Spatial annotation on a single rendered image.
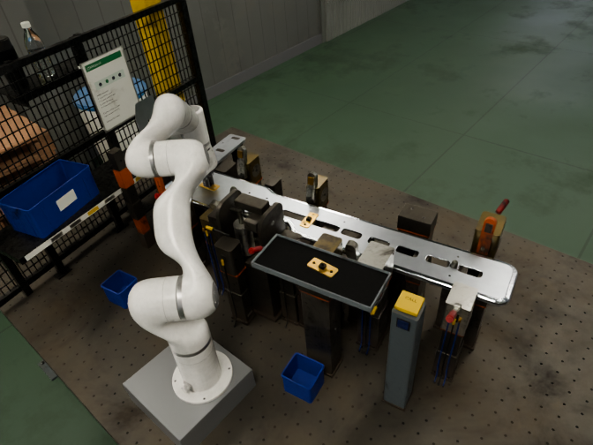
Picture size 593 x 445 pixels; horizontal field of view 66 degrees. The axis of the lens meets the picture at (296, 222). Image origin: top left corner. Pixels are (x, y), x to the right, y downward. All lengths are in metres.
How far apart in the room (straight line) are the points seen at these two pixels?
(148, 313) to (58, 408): 1.53
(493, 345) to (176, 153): 1.22
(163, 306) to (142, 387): 0.43
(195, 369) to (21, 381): 1.63
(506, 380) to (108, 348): 1.38
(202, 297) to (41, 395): 1.72
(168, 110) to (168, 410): 0.88
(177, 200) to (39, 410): 1.73
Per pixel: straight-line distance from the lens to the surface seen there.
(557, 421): 1.67
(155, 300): 1.24
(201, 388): 1.51
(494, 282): 1.53
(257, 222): 1.46
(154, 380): 1.60
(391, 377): 1.44
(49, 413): 2.73
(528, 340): 1.81
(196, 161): 1.28
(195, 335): 1.34
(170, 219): 1.25
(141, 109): 1.95
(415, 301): 1.21
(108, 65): 2.19
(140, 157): 1.32
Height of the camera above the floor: 2.08
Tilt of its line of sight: 40 degrees down
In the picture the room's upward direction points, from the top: 5 degrees counter-clockwise
